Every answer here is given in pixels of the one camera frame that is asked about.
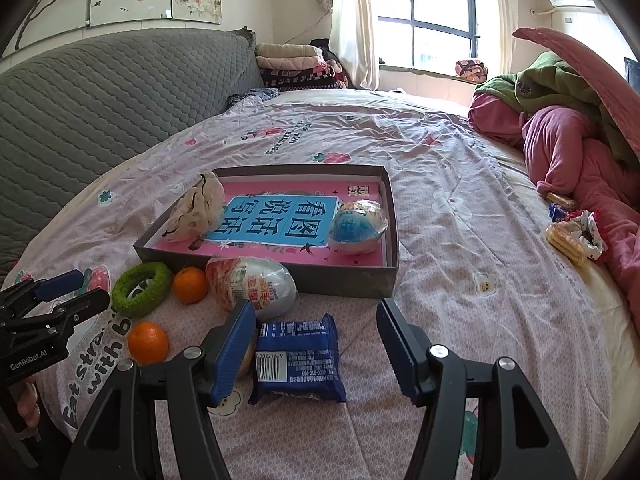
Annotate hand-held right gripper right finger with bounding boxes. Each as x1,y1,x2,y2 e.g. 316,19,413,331
376,298,583,480

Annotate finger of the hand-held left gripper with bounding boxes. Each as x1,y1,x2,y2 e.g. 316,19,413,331
20,269,85,307
47,288,111,342

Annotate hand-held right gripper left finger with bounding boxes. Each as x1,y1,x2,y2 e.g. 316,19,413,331
60,299,258,480

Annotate brown round ball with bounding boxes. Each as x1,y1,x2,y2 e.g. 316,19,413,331
237,327,259,378

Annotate green fuzzy ring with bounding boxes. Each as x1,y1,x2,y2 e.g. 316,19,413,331
111,262,173,317

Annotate blue snack packet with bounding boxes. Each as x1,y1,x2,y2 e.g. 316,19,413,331
248,313,347,405

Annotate grey cardboard box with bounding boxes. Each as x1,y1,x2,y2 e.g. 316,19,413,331
133,164,401,300

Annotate person's left hand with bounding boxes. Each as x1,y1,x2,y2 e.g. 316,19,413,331
17,379,43,431

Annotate orange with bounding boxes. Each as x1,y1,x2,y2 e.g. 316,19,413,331
127,321,170,366
172,266,209,305

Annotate egg-shaped wrapped snack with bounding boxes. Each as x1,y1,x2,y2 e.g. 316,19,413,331
206,255,297,323

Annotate blue and white wrapped ball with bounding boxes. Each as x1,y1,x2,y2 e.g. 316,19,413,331
328,199,390,256

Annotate cream cloth pouch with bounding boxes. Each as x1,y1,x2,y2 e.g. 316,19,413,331
161,170,226,251

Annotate pink and blue book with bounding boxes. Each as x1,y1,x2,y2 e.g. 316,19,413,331
150,175,388,266

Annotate grey quilted headboard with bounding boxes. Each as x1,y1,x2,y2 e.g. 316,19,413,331
0,27,265,281

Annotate printed pink bed sheet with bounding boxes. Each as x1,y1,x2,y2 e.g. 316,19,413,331
0,87,640,480

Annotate snacks beside clothes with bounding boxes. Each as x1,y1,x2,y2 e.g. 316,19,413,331
565,210,608,263

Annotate blue patterned cloth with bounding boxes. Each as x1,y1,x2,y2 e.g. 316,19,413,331
227,87,278,111

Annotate pink quilt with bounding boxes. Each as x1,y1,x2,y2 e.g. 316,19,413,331
468,27,640,346

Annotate dark checkered folded blanket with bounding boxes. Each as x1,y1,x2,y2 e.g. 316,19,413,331
262,67,348,92

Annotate patterned cushion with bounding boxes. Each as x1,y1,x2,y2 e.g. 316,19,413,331
455,59,488,82

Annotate pink folded blanket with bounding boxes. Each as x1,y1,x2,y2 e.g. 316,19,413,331
257,56,328,73

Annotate green jacket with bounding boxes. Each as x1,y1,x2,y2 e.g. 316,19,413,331
474,52,640,171

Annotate beige folded blanket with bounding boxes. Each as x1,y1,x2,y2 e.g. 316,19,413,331
255,42,325,61

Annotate cream curtain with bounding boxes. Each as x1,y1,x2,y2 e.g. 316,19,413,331
330,0,381,92
472,0,521,78

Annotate black-framed window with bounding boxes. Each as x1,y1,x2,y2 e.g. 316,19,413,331
377,0,488,68

